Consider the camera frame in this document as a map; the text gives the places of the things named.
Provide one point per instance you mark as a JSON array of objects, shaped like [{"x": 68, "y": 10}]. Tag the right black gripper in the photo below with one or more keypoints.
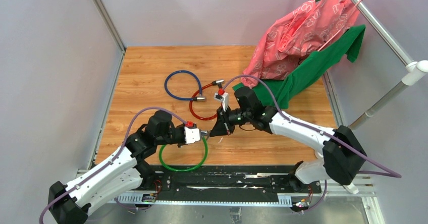
[{"x": 220, "y": 128}]

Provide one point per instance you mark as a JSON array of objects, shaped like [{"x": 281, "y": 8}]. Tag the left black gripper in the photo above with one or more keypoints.
[{"x": 181, "y": 126}]

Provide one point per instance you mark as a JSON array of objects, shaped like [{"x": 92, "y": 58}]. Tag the green cable lock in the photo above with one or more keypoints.
[{"x": 184, "y": 168}]

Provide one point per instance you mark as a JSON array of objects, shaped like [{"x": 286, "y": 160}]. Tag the red cable lock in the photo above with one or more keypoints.
[{"x": 206, "y": 110}]

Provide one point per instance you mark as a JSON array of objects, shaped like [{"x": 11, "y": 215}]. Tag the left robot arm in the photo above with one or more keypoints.
[{"x": 125, "y": 169}]

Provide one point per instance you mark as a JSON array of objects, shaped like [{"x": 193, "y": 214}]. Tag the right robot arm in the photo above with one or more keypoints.
[{"x": 342, "y": 154}]

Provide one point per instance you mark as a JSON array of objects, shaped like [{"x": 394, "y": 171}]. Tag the green t-shirt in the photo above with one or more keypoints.
[{"x": 311, "y": 69}]

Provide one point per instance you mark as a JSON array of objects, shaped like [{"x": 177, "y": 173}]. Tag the pink patterned garment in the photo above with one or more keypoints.
[{"x": 292, "y": 38}]

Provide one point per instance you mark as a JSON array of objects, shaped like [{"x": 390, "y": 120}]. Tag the pink clothes hanger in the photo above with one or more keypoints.
[{"x": 340, "y": 26}]

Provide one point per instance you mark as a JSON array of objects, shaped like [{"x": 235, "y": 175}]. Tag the metal clothes rack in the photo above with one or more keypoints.
[{"x": 389, "y": 118}]

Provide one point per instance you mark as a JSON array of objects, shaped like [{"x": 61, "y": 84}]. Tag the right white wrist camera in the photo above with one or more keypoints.
[{"x": 223, "y": 97}]

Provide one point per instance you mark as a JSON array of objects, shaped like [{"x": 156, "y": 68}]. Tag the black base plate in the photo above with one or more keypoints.
[{"x": 237, "y": 184}]

